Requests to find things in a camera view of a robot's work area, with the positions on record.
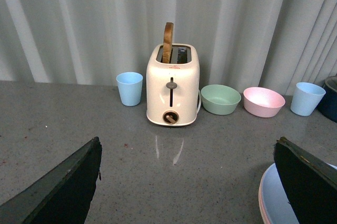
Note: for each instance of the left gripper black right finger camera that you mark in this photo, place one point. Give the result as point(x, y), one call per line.
point(309, 183)

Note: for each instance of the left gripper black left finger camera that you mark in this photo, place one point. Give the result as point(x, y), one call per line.
point(63, 195)

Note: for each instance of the blue plate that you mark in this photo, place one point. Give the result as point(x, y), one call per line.
point(277, 205)

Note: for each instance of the pink plate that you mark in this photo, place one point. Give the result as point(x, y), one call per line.
point(262, 207)

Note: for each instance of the dark blue saucepan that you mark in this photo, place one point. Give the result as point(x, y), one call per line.
point(327, 105)

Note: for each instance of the light blue cup right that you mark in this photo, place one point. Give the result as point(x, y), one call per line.
point(306, 98)

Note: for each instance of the light blue cup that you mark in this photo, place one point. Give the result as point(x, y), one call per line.
point(130, 88)
point(306, 98)

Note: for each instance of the pink bowl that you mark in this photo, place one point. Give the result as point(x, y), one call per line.
point(262, 102)

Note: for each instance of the green bowl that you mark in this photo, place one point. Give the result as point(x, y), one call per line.
point(220, 99)

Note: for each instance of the light blue cup left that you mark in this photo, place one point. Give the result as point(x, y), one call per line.
point(130, 88)

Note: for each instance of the cream white toaster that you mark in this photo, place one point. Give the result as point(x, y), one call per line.
point(172, 90)

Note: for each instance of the grey curtain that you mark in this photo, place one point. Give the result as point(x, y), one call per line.
point(240, 43)

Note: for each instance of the toast bread slice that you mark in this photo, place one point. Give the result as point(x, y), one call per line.
point(167, 42)

